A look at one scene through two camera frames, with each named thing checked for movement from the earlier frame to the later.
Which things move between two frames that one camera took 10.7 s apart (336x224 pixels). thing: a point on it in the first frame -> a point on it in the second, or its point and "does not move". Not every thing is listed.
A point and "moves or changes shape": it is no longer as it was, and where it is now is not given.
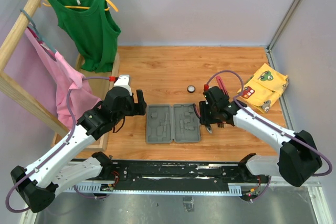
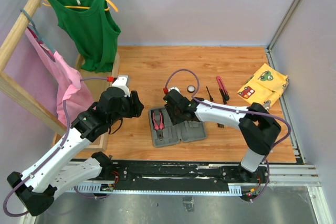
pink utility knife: [221, 85] does not move
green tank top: [85, 18] does not move
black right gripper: [205, 118] -> [174, 119]
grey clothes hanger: [37, 33] does not move
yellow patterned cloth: [264, 86] does not move
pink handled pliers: [209, 128] -> [159, 127]
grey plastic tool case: [165, 123] moves or changes shape
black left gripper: [137, 108] does not move
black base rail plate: [221, 172] does not move
